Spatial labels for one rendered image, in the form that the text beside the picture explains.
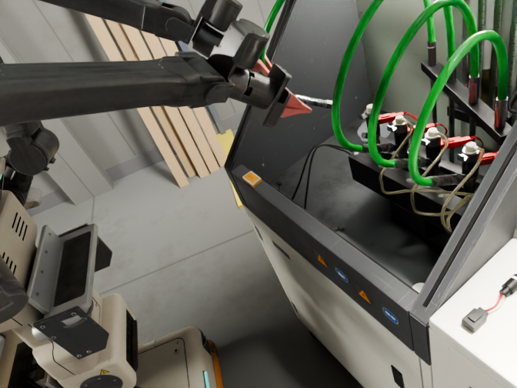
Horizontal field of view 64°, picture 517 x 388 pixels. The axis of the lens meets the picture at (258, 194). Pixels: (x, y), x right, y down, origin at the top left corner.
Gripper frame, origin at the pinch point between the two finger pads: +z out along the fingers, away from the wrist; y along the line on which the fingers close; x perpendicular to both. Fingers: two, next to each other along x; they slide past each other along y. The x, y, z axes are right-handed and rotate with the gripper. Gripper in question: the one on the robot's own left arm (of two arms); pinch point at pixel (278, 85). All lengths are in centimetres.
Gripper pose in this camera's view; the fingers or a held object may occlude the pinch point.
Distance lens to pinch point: 93.1
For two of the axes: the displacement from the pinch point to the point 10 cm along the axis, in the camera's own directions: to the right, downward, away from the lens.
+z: 8.6, 5.0, 1.5
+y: 1.7, -5.5, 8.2
